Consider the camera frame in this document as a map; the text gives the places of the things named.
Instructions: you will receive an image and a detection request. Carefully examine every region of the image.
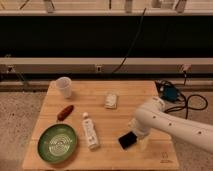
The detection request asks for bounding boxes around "black hanging cable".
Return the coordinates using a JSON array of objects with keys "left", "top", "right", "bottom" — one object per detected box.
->
[{"left": 111, "top": 7, "right": 147, "bottom": 74}]

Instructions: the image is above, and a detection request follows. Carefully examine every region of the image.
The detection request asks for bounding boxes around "black floor cable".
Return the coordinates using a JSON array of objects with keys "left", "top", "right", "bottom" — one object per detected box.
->
[{"left": 154, "top": 79, "right": 209, "bottom": 120}]

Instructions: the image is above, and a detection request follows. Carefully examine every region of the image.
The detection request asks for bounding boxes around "white plastic bottle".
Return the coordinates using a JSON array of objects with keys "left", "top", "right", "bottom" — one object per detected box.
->
[{"left": 82, "top": 112, "right": 100, "bottom": 150}]

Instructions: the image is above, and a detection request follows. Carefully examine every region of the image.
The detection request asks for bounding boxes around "green patterned plate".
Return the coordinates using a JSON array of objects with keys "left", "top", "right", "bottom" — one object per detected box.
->
[{"left": 37, "top": 124, "right": 78, "bottom": 164}]

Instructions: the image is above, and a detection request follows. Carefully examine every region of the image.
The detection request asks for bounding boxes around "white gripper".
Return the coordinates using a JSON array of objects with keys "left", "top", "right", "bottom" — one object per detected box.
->
[{"left": 128, "top": 118, "right": 150, "bottom": 151}]

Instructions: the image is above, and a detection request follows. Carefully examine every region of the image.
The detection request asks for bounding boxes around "blue power box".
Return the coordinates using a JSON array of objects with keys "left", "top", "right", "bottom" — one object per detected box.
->
[{"left": 162, "top": 87, "right": 178, "bottom": 102}]

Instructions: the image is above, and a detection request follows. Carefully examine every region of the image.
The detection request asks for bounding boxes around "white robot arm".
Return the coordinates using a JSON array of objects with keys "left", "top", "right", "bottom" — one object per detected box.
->
[{"left": 129, "top": 97, "right": 213, "bottom": 153}]

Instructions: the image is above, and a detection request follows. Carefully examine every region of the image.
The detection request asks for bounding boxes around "white wall outlet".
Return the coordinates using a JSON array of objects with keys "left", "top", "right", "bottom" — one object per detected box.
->
[{"left": 97, "top": 66, "right": 102, "bottom": 72}]

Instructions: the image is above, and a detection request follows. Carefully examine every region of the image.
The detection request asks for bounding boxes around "brown sausage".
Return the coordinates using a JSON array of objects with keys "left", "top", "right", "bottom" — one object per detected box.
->
[{"left": 57, "top": 105, "right": 74, "bottom": 121}]

